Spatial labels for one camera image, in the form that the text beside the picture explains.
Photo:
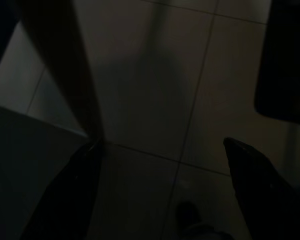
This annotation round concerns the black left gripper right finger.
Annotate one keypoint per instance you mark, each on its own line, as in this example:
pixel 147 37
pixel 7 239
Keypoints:
pixel 260 195

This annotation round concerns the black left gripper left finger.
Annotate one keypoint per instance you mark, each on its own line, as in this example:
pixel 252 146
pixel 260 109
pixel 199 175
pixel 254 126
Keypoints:
pixel 67 190

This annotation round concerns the dark rounded black box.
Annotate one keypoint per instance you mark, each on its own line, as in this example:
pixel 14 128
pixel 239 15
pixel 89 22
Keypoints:
pixel 285 60

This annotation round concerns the dark wooden table leg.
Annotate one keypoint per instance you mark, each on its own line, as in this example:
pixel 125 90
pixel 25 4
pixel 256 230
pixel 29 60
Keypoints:
pixel 62 65

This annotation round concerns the grey cabinet panel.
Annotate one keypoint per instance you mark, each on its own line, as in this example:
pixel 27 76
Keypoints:
pixel 22 162

